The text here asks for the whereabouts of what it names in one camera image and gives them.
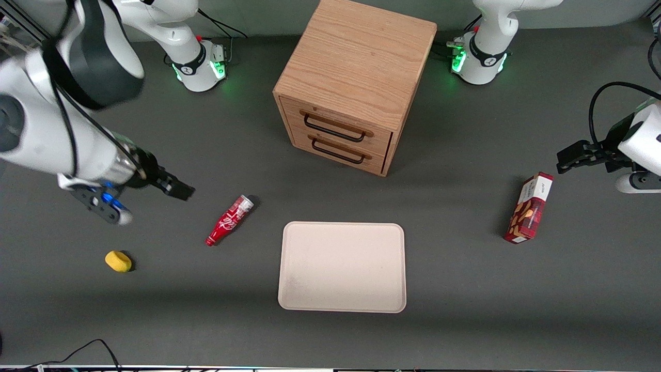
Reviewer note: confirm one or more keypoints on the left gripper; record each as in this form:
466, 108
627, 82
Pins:
605, 151

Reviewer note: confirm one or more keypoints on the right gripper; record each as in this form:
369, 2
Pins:
153, 174

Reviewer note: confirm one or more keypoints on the red coke bottle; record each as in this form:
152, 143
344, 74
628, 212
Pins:
227, 221

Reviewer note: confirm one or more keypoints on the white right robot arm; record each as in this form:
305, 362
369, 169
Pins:
31, 119

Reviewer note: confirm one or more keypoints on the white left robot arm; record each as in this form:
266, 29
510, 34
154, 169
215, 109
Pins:
485, 51

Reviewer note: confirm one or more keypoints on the beige rectangular tray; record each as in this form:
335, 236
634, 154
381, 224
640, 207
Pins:
342, 267

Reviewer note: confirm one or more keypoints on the red snack box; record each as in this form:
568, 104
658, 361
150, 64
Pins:
529, 212

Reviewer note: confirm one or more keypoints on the yellow sponge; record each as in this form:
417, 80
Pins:
118, 261

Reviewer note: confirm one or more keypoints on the wooden drawer front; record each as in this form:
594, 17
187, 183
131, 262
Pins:
294, 111
374, 161

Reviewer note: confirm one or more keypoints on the wooden drawer cabinet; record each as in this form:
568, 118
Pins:
356, 57

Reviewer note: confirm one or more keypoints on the metal equipment stand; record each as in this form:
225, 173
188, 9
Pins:
8, 26

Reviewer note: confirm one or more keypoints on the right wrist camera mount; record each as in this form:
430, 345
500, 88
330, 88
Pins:
103, 204

